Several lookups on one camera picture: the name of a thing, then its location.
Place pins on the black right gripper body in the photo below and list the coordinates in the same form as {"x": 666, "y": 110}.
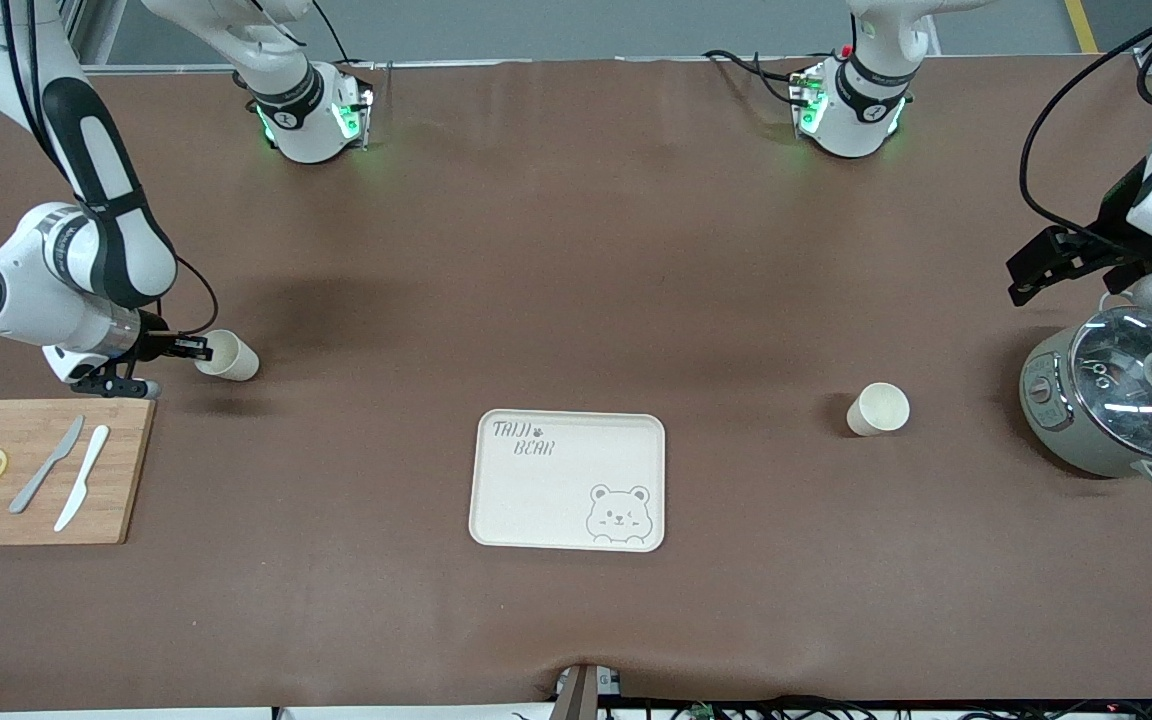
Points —
{"x": 152, "y": 346}

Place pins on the white plastic cup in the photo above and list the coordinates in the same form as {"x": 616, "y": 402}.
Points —
{"x": 236, "y": 358}
{"x": 881, "y": 408}

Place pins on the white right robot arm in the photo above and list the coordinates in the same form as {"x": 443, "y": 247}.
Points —
{"x": 26, "y": 290}

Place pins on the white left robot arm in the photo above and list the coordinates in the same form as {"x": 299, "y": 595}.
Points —
{"x": 861, "y": 130}

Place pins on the glass pot lid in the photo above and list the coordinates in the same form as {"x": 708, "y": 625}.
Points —
{"x": 1116, "y": 380}

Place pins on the wooden cutting board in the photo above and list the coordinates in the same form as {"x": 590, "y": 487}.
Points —
{"x": 131, "y": 470}

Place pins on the white plastic knife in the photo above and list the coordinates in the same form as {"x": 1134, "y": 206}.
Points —
{"x": 83, "y": 478}

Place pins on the grey-green electric cooking pot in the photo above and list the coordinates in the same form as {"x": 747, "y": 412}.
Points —
{"x": 1066, "y": 440}

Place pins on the grey plastic knife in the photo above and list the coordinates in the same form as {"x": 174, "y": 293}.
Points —
{"x": 31, "y": 488}

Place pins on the cream bear print tray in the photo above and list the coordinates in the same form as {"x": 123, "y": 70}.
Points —
{"x": 546, "y": 500}

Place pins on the brown table mat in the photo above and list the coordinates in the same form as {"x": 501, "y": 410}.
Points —
{"x": 576, "y": 280}

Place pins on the grey metal bracket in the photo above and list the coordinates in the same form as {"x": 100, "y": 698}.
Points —
{"x": 576, "y": 700}

